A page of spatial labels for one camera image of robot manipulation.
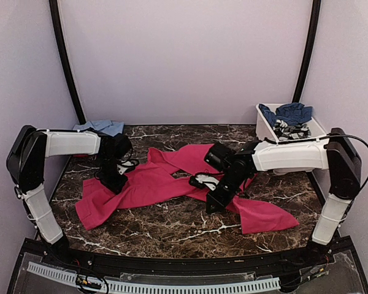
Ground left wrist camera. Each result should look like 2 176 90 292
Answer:
117 159 140 175

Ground right black corner post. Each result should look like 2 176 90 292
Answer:
291 0 321 103

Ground white plastic laundry bin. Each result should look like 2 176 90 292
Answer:
255 102 331 176

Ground pink trousers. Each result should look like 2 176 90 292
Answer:
75 144 299 234

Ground black front rail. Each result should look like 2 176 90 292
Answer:
35 244 327 277

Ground left black corner post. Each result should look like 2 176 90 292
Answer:
48 0 86 124

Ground black white patterned garment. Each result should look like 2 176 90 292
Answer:
273 119 312 141

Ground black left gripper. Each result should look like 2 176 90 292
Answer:
96 155 128 195

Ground folded light blue shirt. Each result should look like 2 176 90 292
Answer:
73 119 125 137

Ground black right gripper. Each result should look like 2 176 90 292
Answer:
205 170 247 214

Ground black corner post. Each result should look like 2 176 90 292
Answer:
48 0 86 124
291 0 321 103

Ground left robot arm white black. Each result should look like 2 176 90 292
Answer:
6 125 136 267

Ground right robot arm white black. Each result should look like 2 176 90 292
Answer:
204 128 367 266

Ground white slotted cable duct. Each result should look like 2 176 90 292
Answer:
27 262 280 294

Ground dark blue garment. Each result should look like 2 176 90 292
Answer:
258 102 313 127

